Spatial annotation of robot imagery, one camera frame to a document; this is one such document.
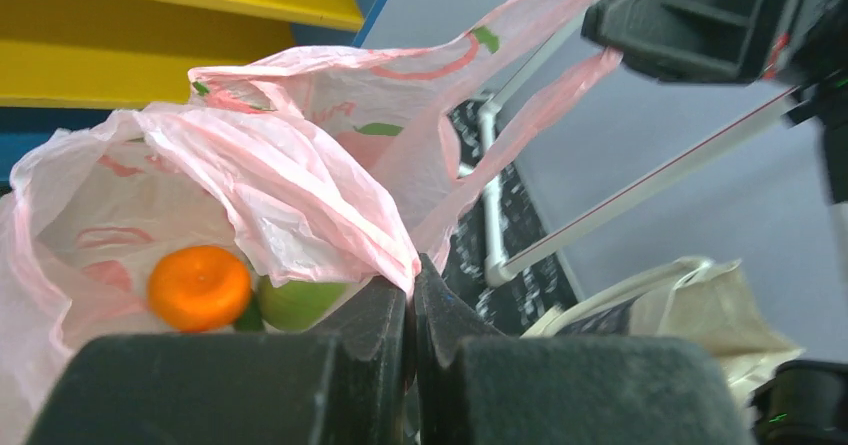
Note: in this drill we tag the beige canvas tote bag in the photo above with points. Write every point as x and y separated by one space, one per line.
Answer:
692 298

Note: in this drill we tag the white camera pole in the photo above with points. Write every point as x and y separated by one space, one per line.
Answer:
649 184

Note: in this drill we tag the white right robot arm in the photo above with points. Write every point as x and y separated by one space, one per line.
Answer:
739 107

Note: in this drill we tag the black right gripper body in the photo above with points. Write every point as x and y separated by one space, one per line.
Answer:
696 41

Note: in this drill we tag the colourful wooden shelf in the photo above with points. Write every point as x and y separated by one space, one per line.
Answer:
67 63

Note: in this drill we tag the green toy cucumber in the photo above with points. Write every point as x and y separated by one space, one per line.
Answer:
251 319

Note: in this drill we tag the green toy cabbage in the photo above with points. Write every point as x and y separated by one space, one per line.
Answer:
296 305

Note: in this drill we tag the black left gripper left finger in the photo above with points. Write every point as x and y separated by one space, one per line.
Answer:
341 382

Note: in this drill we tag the orange toy fruit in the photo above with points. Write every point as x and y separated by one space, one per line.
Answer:
199 288

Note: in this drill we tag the pink plastic grocery bag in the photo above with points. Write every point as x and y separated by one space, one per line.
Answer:
316 164

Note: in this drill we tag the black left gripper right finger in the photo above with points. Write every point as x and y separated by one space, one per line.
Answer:
479 386

